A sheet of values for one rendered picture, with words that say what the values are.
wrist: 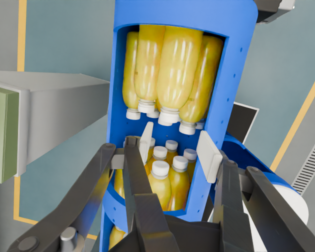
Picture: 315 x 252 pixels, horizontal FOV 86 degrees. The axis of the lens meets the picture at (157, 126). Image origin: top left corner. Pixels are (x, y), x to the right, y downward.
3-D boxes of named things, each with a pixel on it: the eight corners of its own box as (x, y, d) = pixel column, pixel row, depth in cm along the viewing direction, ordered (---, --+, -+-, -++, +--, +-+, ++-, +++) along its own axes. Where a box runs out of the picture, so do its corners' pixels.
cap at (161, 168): (162, 167, 42) (164, 160, 41) (171, 175, 39) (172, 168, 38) (148, 169, 40) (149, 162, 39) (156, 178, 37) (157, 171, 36)
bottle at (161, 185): (155, 219, 49) (165, 162, 44) (167, 240, 43) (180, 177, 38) (132, 226, 46) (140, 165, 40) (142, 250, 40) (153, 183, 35)
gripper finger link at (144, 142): (142, 172, 16) (135, 170, 16) (150, 143, 23) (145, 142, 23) (146, 143, 15) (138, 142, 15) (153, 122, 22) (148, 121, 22)
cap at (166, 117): (162, 107, 37) (161, 115, 38) (159, 110, 33) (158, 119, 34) (179, 110, 37) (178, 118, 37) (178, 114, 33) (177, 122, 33)
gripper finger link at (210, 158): (215, 154, 15) (223, 156, 15) (200, 129, 22) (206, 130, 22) (207, 183, 16) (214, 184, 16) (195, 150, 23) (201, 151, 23)
